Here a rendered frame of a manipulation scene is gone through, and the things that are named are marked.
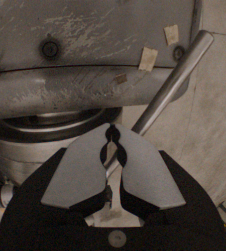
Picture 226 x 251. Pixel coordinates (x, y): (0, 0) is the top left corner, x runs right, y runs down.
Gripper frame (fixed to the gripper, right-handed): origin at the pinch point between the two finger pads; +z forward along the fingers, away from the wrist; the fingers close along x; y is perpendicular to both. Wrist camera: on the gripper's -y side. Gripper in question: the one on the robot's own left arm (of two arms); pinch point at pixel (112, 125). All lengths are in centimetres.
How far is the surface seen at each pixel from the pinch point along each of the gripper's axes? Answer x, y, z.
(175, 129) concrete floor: 100, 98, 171
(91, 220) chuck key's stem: -2.1, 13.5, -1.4
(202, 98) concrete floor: 139, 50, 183
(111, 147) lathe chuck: 0.5, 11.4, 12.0
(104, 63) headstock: -0.9, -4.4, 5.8
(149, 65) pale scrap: 4.3, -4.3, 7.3
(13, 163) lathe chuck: -15.1, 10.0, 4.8
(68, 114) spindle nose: -6.9, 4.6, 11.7
